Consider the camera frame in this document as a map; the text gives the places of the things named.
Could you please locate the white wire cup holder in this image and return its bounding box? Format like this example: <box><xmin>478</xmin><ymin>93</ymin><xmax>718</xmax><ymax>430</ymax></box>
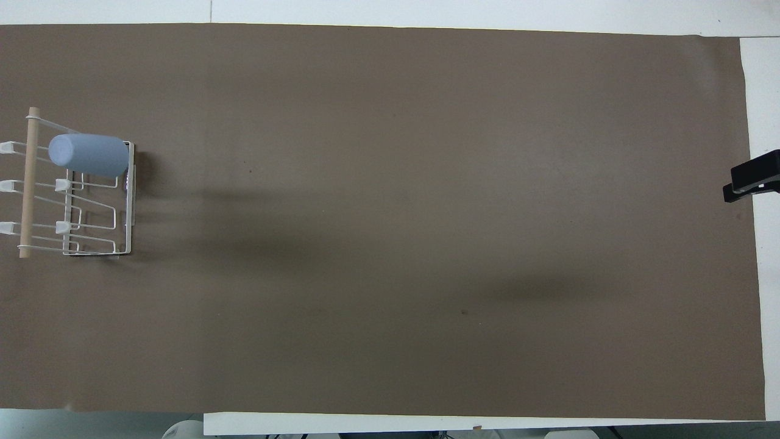
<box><xmin>0</xmin><ymin>107</ymin><xmax>136</xmax><ymax>260</ymax></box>

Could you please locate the light blue cup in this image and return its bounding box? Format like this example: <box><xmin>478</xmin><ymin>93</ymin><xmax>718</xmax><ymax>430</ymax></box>
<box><xmin>48</xmin><ymin>133</ymin><xmax>130</xmax><ymax>179</ymax></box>

